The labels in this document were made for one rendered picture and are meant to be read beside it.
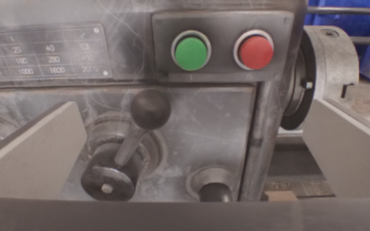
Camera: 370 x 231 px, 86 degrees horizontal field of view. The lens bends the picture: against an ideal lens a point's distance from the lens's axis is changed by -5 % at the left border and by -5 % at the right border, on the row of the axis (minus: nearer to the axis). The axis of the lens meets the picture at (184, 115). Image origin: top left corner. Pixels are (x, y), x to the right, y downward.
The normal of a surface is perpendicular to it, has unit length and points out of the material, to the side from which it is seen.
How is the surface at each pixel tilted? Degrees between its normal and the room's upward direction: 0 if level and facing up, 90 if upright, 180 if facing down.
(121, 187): 90
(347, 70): 59
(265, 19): 90
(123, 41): 90
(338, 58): 48
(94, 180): 90
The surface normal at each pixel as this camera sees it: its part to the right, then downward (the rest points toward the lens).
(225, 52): -0.02, 0.52
